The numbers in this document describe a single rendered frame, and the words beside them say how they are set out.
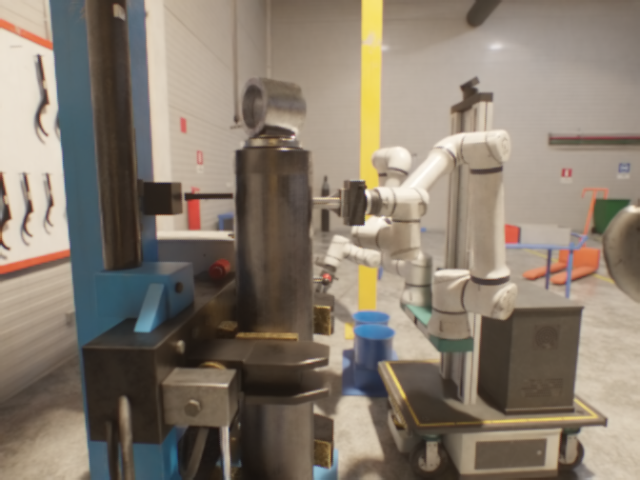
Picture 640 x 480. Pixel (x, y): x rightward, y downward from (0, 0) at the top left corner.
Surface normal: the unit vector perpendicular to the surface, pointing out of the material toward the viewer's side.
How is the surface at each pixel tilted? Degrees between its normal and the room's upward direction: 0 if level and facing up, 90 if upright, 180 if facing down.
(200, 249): 90
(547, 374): 90
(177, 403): 90
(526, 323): 90
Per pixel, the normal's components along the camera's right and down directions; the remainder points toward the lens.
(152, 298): -0.04, -0.60
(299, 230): 0.69, 0.10
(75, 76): -0.07, 0.14
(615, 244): -0.72, 0.17
